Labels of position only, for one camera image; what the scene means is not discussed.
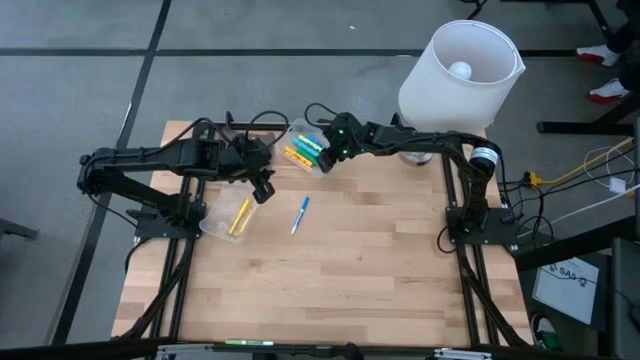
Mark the black camera box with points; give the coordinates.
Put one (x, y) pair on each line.
(323, 352)

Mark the black desk frame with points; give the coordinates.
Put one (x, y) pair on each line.
(575, 127)

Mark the clear shallow plastic bin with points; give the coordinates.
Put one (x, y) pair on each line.
(220, 220)

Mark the silver lamp white shade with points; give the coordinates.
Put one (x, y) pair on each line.
(450, 100)

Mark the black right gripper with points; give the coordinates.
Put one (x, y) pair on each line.
(350, 137)

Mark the light blue Expo marker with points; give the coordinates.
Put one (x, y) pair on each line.
(300, 215)

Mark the silver aluminium bracket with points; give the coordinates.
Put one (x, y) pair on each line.
(460, 354)
(185, 351)

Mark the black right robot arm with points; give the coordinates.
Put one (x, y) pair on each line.
(430, 142)

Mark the green label strip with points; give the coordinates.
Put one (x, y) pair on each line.
(250, 342)

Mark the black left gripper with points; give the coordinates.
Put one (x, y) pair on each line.
(245, 157)

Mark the teal highlighter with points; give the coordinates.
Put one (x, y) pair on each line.
(304, 147)

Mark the blue highlighter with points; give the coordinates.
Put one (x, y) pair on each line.
(315, 140)

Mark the white power adapter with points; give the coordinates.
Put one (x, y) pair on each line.
(617, 185)

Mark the white paper sheet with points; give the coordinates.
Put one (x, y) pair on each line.
(565, 290)

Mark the black floor stand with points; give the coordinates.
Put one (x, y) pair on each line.
(17, 230)

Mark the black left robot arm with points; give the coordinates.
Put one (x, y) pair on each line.
(150, 156)

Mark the black aluminium rig frame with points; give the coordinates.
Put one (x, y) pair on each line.
(370, 127)

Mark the person's shoe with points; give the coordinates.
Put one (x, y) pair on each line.
(546, 334)
(607, 91)
(597, 54)

